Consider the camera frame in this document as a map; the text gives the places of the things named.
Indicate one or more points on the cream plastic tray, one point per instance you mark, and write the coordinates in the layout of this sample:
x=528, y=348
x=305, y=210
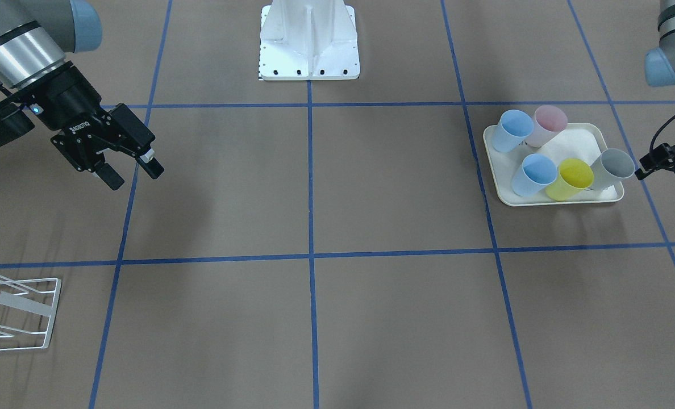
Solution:
x=579, y=140

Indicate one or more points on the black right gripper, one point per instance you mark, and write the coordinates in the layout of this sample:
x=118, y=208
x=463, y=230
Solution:
x=71, y=102

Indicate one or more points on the blue cup near rack side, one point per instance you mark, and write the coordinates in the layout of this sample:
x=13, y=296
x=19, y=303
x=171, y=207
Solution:
x=513, y=128

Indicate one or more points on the grey cup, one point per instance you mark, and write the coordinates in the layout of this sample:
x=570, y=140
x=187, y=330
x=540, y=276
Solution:
x=613, y=167

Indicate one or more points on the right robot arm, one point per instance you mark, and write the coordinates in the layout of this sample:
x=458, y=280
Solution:
x=37, y=77

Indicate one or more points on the pink cup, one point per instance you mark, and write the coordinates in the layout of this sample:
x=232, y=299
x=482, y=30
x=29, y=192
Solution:
x=549, y=121

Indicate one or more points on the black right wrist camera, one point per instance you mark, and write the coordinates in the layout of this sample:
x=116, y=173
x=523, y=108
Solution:
x=13, y=124

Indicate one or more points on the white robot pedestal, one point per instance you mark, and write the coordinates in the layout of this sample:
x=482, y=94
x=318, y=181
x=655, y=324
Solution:
x=308, y=41

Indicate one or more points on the yellow cup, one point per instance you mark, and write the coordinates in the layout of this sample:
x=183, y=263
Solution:
x=573, y=176

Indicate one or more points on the white wire cup rack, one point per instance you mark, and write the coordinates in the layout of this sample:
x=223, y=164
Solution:
x=28, y=309

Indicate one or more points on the blue cup far side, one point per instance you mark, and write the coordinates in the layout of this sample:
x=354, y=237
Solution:
x=534, y=174

